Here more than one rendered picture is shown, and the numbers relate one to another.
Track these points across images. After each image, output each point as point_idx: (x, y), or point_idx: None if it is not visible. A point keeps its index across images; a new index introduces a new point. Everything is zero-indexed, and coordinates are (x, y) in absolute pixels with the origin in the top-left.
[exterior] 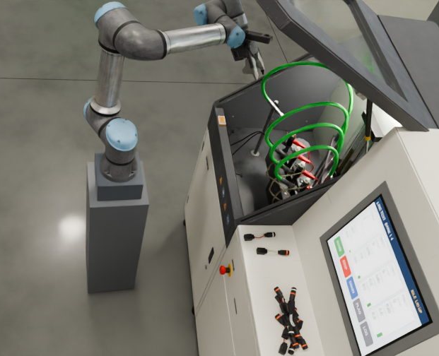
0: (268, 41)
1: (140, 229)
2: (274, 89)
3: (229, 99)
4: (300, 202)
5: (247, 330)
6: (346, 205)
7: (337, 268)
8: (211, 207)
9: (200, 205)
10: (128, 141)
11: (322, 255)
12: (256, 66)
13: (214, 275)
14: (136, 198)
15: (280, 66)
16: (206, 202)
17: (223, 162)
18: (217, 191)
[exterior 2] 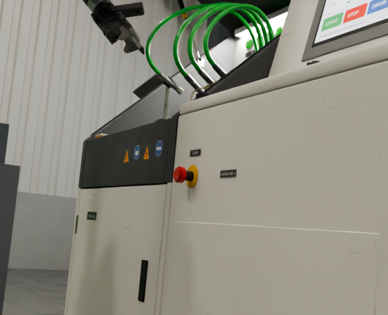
0: (141, 4)
1: (2, 244)
2: (159, 112)
3: (105, 127)
4: (254, 59)
5: (270, 119)
6: (311, 5)
7: (347, 29)
8: (119, 229)
9: (93, 296)
10: None
11: (318, 59)
12: (132, 49)
13: (162, 282)
14: None
15: (162, 20)
16: (105, 258)
17: (123, 135)
18: (124, 187)
